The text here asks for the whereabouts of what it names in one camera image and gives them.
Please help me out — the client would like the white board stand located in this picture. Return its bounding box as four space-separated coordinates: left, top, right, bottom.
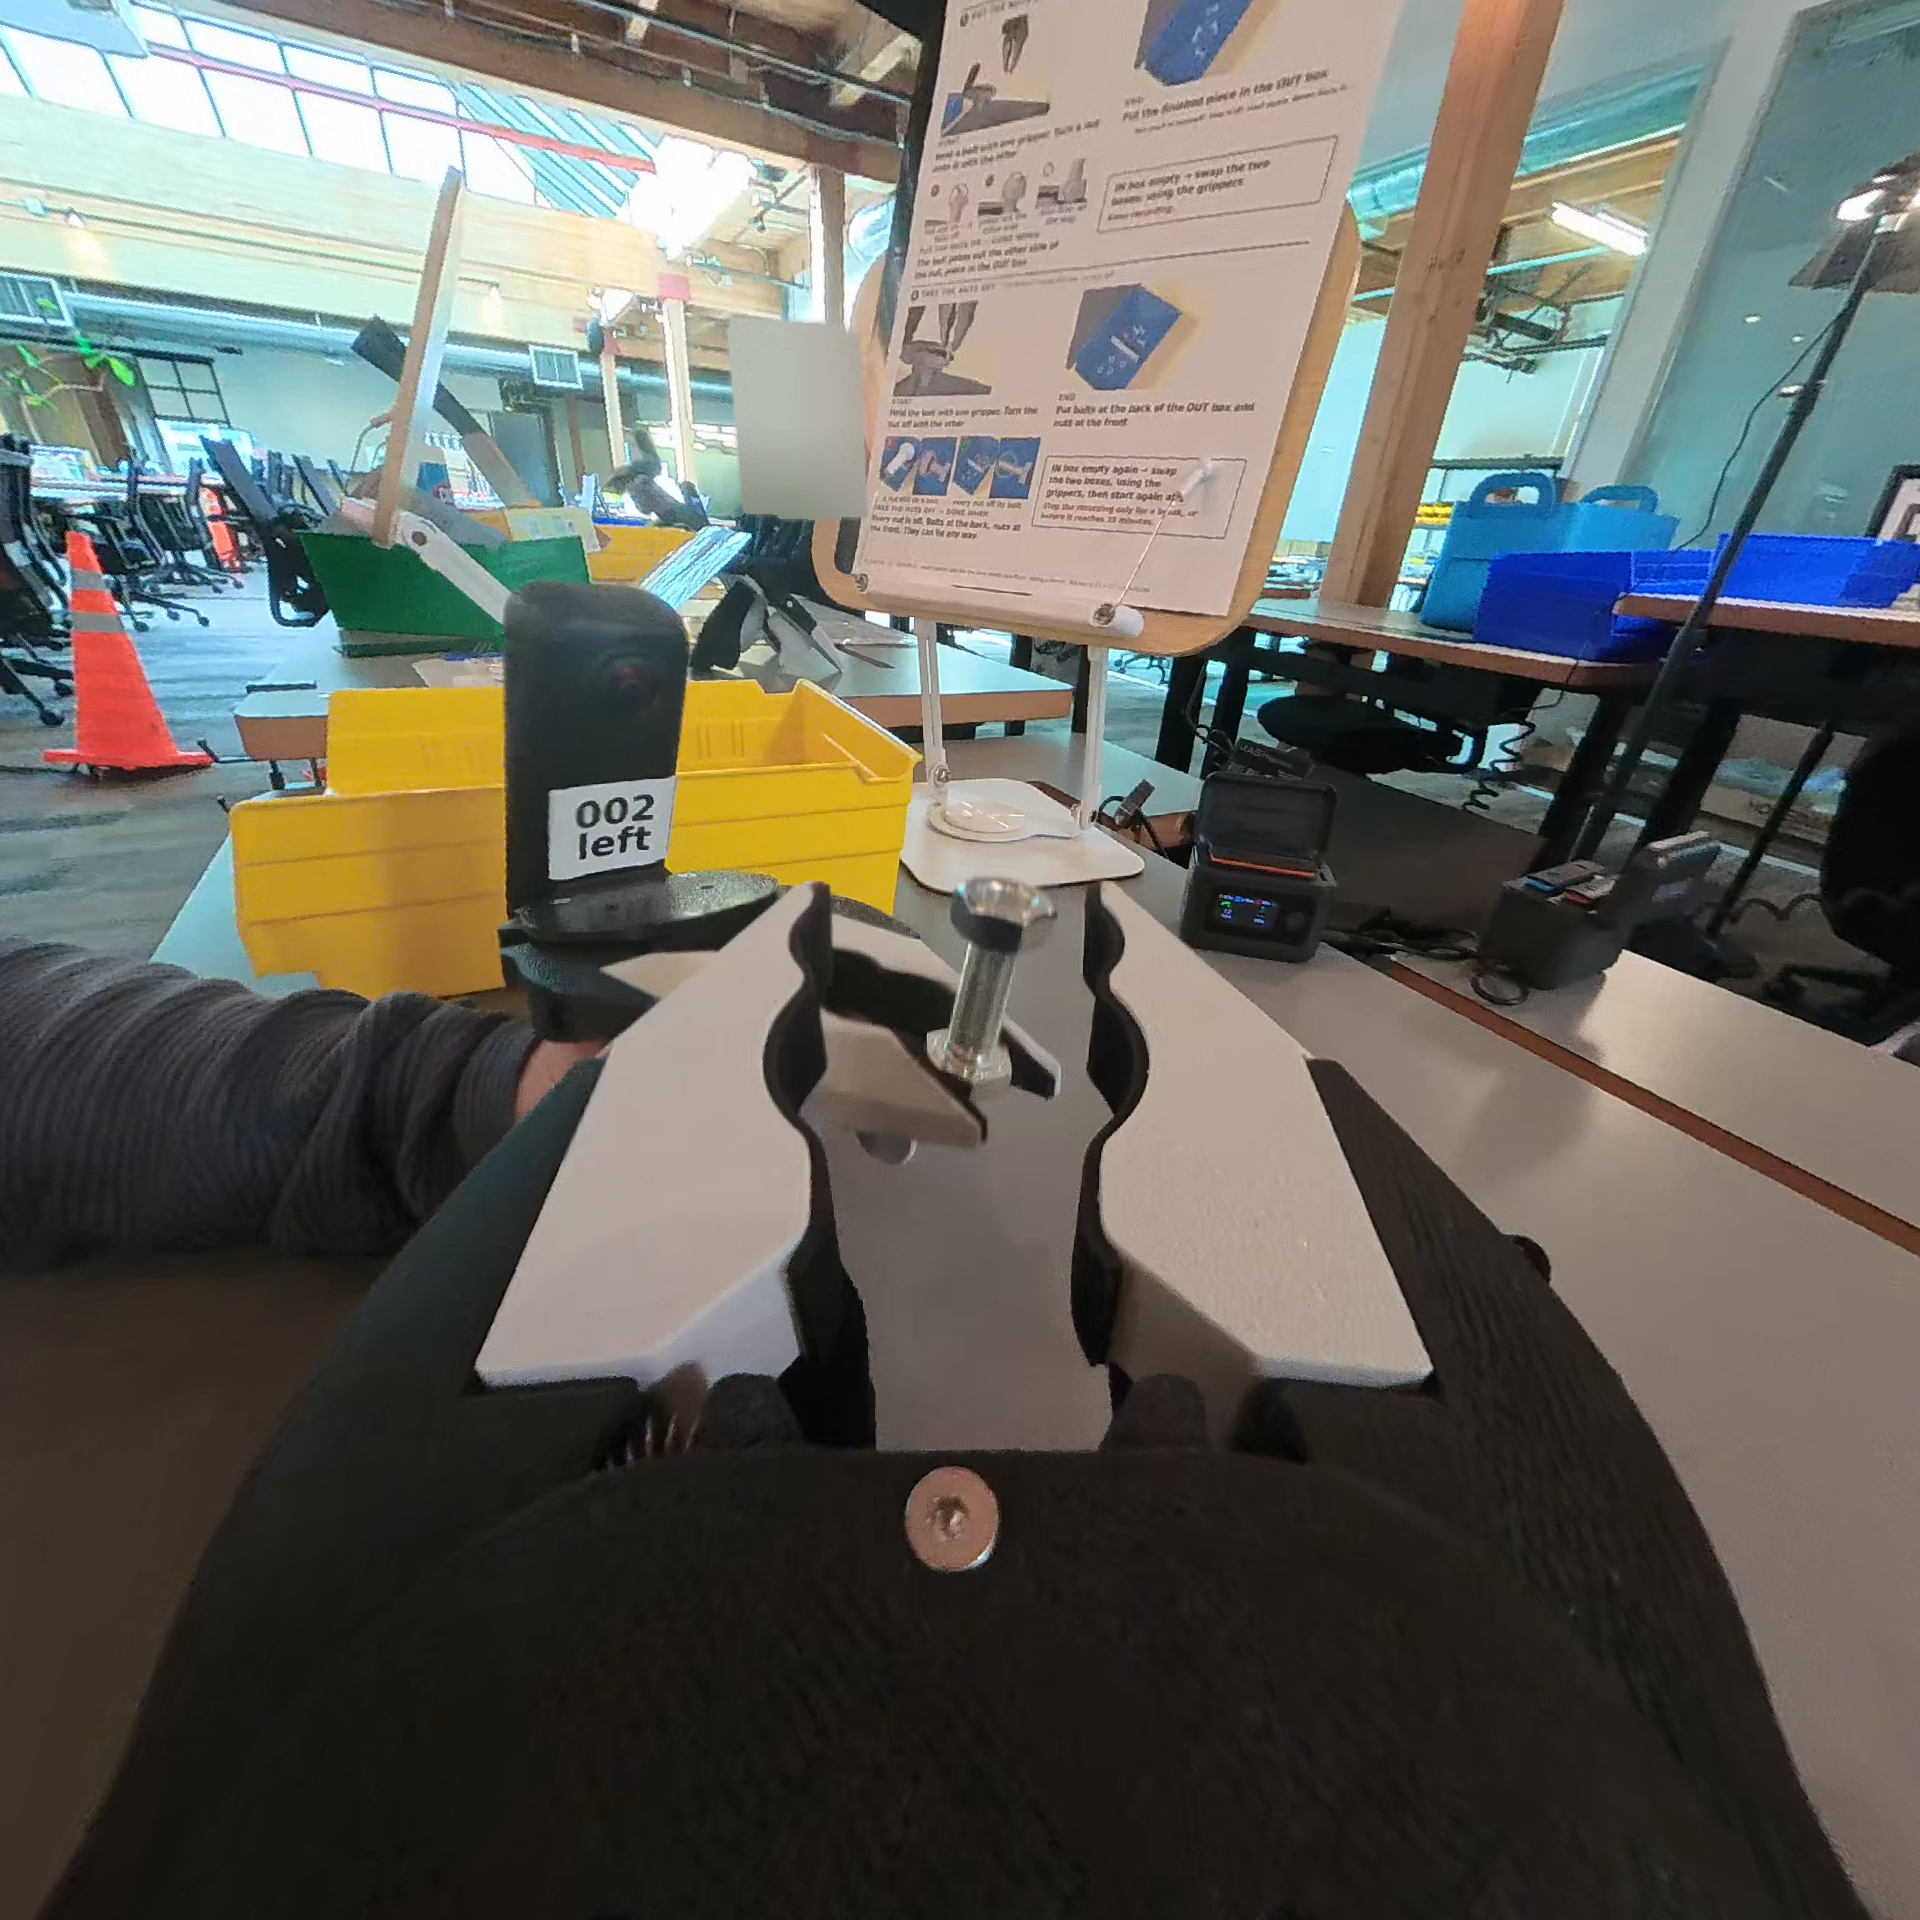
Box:
896 614 1144 888

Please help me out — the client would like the black tripod stand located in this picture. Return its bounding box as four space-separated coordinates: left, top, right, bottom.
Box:
1572 161 1920 880

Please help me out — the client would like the orange traffic cone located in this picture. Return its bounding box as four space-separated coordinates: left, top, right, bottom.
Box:
40 527 214 776

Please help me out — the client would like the wooden desk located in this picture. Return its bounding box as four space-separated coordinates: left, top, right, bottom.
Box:
1155 589 1920 887

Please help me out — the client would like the yellow plastic bin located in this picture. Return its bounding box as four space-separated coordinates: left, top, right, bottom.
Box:
228 784 528 1001
324 678 924 933

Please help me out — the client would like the blue tote with handles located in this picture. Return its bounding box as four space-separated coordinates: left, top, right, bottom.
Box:
1419 468 1683 632

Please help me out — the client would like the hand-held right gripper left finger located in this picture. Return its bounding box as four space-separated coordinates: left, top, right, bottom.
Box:
478 883 878 1444

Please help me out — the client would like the black cable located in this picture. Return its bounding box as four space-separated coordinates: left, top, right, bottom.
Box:
1335 920 1536 1009

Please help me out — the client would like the black battery charger dock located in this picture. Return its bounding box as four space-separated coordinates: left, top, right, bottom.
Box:
1480 832 1722 988

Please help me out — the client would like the rounded wooden board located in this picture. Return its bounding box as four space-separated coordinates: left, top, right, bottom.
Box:
813 200 1365 656

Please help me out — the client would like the blue plastic bin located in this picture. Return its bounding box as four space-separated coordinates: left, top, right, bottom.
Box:
1474 548 1718 664
1616 529 1920 614

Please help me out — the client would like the black office chair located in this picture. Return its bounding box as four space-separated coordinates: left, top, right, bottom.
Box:
208 433 328 629

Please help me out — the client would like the person's left forearm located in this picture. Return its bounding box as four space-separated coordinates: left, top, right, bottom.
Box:
0 937 605 1279

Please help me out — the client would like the black charger case with screen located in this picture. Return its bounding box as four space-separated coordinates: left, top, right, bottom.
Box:
1178 771 1340 963

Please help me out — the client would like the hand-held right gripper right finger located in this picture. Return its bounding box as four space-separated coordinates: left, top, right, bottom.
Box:
1074 883 1435 1390

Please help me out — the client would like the printed instruction sheet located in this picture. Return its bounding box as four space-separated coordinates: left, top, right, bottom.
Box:
862 0 1408 617

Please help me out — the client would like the green plastic bin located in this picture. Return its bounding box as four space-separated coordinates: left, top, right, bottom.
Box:
296 525 605 648

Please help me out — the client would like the wooden post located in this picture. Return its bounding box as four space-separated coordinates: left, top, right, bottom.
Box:
1324 0 1565 605

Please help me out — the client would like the wooden board on white arm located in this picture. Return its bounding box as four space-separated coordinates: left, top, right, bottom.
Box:
336 164 519 623

